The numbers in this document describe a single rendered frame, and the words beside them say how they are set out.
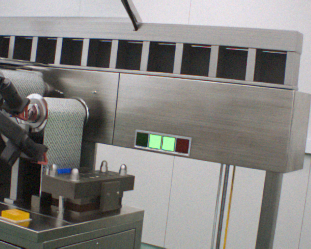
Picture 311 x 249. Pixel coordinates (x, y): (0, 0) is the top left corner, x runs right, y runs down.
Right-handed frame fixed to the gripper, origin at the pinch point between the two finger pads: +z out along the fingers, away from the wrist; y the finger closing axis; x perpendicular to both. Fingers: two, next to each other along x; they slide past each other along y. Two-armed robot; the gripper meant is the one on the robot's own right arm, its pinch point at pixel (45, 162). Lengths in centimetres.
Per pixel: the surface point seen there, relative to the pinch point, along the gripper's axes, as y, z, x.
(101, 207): 21.0, 16.4, -7.4
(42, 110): -1.2, -12.5, 15.5
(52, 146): 0.3, -0.1, 6.9
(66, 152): 0.3, 9.1, 9.1
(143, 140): 24.9, 20.0, 24.7
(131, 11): 14, -8, 68
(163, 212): -89, 263, 71
